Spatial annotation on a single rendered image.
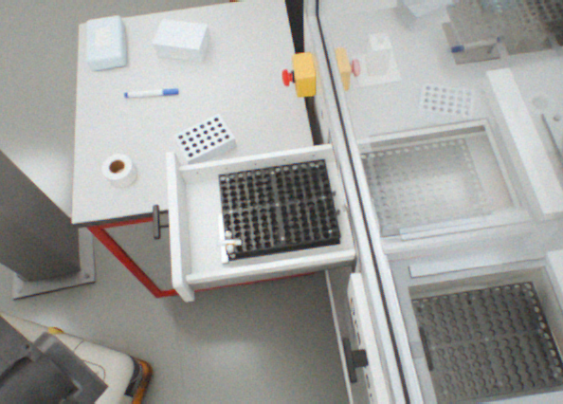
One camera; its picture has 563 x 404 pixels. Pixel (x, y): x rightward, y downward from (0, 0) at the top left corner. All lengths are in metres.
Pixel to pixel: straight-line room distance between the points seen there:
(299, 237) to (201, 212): 0.23
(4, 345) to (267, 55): 1.12
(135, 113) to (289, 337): 0.94
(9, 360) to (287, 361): 1.47
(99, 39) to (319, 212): 0.80
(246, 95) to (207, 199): 0.35
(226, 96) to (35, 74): 1.48
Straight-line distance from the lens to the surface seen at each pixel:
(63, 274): 2.11
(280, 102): 1.33
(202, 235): 1.09
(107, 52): 1.48
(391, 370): 0.85
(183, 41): 1.43
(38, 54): 2.78
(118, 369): 1.66
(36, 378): 0.44
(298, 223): 1.00
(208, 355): 1.88
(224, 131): 1.26
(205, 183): 1.14
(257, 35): 1.48
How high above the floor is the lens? 1.82
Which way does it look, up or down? 64 degrees down
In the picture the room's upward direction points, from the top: 7 degrees counter-clockwise
